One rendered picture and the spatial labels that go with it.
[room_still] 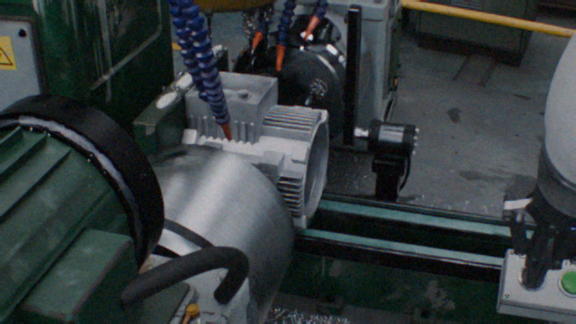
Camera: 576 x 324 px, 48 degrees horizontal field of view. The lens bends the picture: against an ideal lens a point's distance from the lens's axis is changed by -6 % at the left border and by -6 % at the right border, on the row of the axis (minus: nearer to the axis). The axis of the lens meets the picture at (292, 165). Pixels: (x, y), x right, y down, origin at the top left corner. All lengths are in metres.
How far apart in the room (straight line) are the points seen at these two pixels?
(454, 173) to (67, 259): 1.18
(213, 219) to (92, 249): 0.32
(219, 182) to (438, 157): 0.86
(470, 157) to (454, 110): 0.25
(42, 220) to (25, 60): 0.57
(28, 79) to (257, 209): 0.40
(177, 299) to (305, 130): 0.48
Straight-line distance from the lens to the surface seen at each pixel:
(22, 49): 1.02
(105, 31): 1.09
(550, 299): 0.86
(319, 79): 1.27
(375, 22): 1.45
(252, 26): 0.98
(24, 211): 0.49
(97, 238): 0.49
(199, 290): 0.67
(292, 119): 1.07
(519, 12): 4.19
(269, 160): 1.02
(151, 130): 1.00
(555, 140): 0.54
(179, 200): 0.79
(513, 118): 1.84
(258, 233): 0.82
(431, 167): 1.56
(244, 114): 1.04
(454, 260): 1.09
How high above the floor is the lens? 1.60
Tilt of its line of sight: 31 degrees down
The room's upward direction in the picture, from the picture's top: straight up
